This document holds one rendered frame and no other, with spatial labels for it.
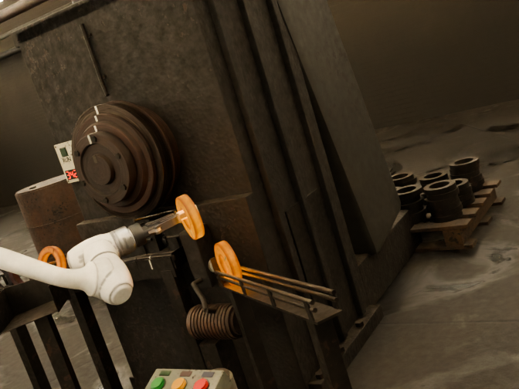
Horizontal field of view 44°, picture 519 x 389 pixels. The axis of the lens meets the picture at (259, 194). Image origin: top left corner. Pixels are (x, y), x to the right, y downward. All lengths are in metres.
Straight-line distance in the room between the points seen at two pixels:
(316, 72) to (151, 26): 0.85
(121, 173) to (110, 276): 0.64
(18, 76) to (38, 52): 9.69
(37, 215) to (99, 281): 3.55
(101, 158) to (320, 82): 1.10
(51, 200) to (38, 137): 7.32
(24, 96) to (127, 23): 10.13
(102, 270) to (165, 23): 0.99
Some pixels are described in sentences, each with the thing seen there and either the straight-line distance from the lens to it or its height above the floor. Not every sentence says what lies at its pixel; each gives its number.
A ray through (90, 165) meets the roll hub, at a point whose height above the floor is 1.14.
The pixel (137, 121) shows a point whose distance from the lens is 2.43.
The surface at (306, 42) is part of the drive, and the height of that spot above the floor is 1.34.
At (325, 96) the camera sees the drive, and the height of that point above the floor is 1.08.
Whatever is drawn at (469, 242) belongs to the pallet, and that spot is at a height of 0.02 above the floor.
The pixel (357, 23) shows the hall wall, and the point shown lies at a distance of 8.51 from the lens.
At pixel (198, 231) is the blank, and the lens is 2.10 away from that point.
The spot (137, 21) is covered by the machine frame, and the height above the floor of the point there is 1.60.
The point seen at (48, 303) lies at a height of 0.60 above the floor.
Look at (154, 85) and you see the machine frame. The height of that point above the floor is 1.36.
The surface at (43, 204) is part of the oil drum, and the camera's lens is 5.40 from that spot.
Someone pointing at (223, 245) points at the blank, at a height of 0.78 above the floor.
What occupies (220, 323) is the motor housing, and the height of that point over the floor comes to 0.49.
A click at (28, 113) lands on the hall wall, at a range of 12.66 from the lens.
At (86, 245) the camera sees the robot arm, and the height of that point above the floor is 0.95.
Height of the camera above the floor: 1.34
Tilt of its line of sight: 12 degrees down
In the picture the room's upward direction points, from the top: 17 degrees counter-clockwise
